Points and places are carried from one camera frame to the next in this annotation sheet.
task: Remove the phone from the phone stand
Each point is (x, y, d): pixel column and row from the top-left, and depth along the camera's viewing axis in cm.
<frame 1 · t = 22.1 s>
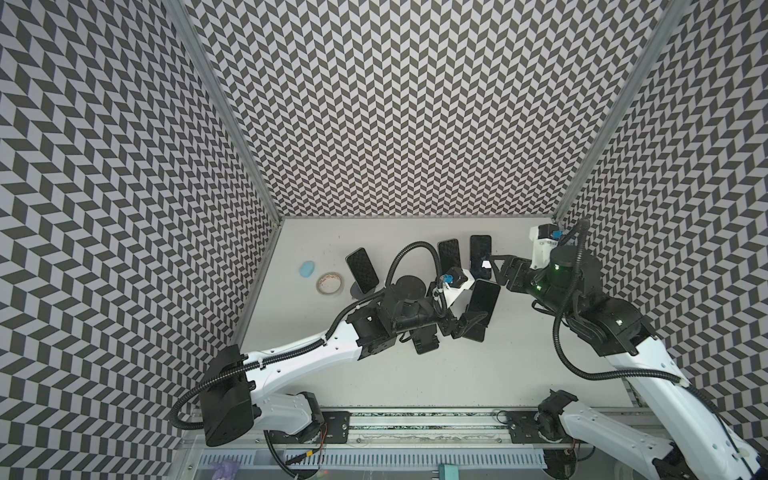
left hand: (475, 302, 65), fingers open
right hand: (500, 270, 67), fingers open
light blue earbuds case: (307, 268, 103), point 3 cm above the table
clear packing tape roll: (330, 283, 101), on the table
teal phone back left: (367, 268, 95), point 9 cm above the table
purple round stand back left: (356, 291, 96), point 4 cm above the table
purple phone on stand: (449, 254, 94), point 13 cm above the table
phone back right on stand: (478, 248, 103), point 7 cm above the table

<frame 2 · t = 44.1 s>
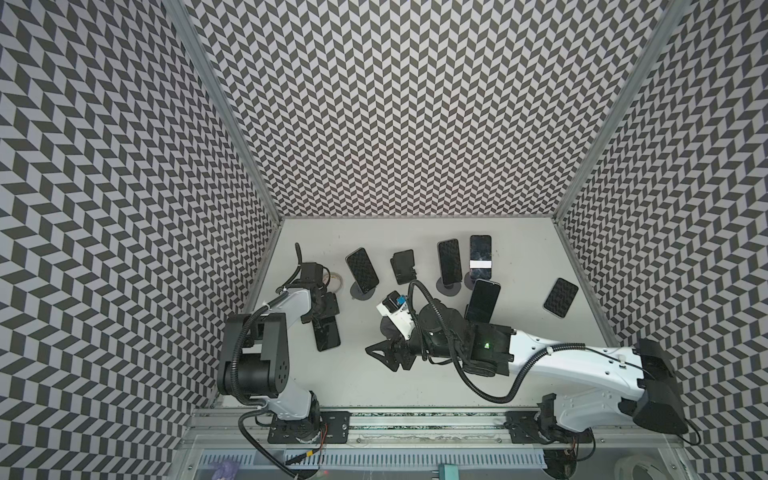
left hand: (324, 310, 93), fingers open
right hand: (377, 350, 65), fingers open
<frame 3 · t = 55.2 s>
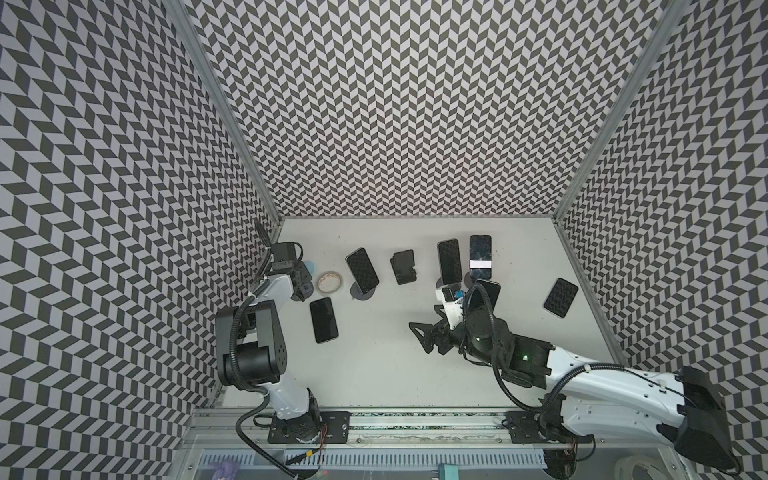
left hand: (296, 274, 95), fingers open
right hand: (423, 326, 71), fingers open
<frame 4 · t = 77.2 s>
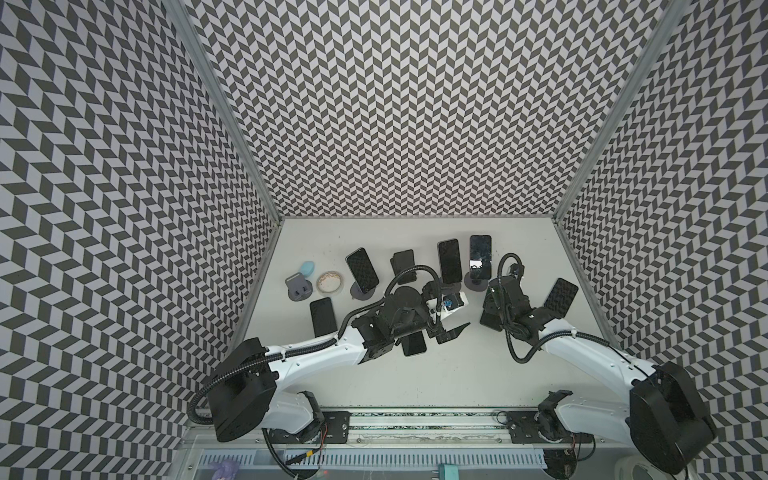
left hand: (459, 304, 73), fingers open
right hand: (499, 300, 87), fingers open
purple round stand centre: (299, 288, 96), point 5 cm above the table
